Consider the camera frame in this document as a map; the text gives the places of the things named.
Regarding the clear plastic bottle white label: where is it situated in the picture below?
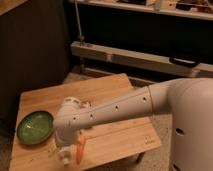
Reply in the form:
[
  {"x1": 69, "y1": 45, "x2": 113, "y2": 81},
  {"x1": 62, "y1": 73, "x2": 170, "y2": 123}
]
[{"x1": 56, "y1": 145, "x2": 71, "y2": 166}]

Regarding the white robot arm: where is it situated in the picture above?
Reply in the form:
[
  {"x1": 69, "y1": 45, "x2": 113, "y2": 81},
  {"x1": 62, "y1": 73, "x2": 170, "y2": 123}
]
[{"x1": 54, "y1": 78, "x2": 213, "y2": 171}]

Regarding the metal pole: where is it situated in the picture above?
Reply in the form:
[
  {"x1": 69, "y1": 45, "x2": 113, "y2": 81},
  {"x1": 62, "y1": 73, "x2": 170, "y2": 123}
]
[{"x1": 74, "y1": 0, "x2": 84, "y2": 45}]

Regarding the wooden table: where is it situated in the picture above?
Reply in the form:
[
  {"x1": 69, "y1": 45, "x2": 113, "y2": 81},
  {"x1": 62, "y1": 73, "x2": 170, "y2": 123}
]
[{"x1": 9, "y1": 74, "x2": 161, "y2": 171}]

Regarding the orange carrot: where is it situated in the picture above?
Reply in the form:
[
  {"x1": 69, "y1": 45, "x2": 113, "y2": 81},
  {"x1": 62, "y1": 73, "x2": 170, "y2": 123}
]
[{"x1": 76, "y1": 135, "x2": 86, "y2": 163}]

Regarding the green bowl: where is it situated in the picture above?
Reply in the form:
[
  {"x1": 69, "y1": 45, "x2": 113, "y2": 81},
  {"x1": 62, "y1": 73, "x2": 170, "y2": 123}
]
[{"x1": 16, "y1": 111, "x2": 53, "y2": 145}]

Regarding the metal shelf rail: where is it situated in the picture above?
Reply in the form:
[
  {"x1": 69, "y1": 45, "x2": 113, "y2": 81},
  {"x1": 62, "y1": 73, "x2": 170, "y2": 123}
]
[{"x1": 70, "y1": 41, "x2": 213, "y2": 78}]

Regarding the black handle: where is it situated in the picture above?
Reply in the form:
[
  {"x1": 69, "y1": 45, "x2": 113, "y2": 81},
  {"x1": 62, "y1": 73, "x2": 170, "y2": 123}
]
[{"x1": 169, "y1": 57, "x2": 200, "y2": 68}]

